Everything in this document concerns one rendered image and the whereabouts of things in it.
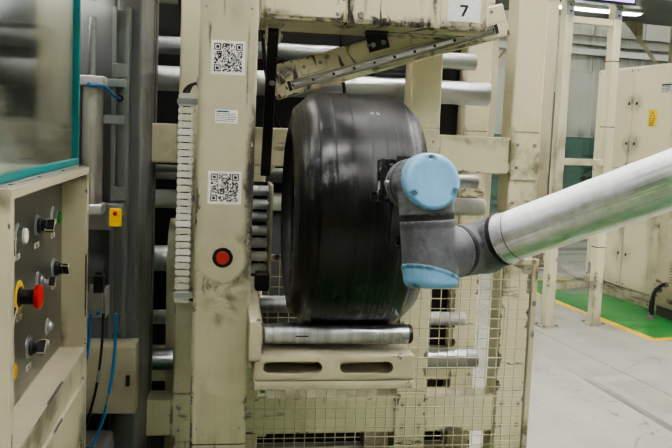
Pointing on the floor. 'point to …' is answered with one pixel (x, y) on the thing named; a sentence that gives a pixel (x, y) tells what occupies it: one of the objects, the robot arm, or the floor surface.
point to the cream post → (230, 284)
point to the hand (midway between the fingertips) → (384, 199)
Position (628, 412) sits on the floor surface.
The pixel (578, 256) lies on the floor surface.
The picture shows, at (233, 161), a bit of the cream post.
